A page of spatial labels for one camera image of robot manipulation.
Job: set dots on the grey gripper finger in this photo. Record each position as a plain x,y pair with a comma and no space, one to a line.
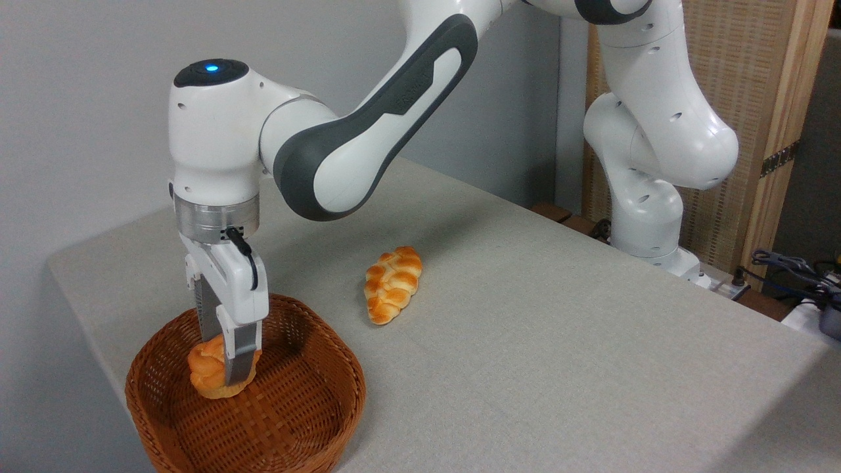
207,315
242,348

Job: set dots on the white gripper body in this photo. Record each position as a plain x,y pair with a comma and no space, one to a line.
233,282

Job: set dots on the round orange bread roll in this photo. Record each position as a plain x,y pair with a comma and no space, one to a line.
207,371

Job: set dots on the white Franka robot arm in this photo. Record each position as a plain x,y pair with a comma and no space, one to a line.
355,151

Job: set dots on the braided golden bread loaf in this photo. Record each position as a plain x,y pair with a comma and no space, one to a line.
393,284

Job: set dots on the brown wicker basket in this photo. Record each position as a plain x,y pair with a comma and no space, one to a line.
295,407

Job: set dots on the wooden woven folding screen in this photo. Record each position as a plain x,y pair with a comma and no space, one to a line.
769,72

